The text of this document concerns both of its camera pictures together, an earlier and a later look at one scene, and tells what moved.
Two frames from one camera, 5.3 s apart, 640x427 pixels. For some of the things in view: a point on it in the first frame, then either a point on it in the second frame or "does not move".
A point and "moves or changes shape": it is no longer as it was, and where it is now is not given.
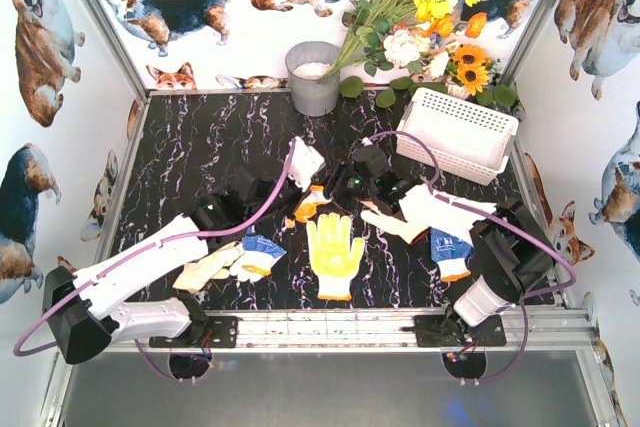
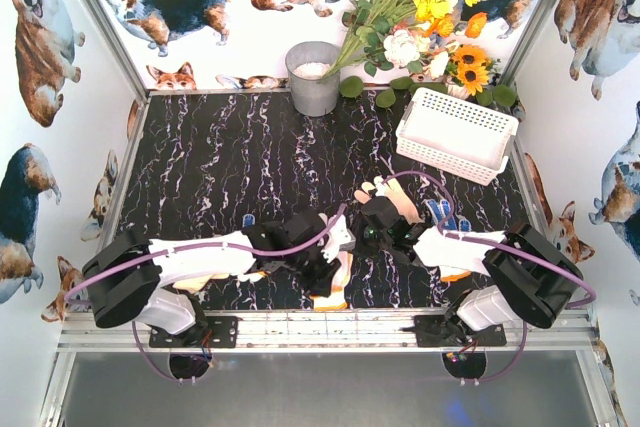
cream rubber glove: (416, 206) moves or changes shape
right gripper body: (343, 183) to (375, 217)
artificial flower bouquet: (411, 5) does not move
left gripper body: (291, 195) to (323, 267)
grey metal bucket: (307, 62) does not move
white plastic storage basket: (471, 142) does not move
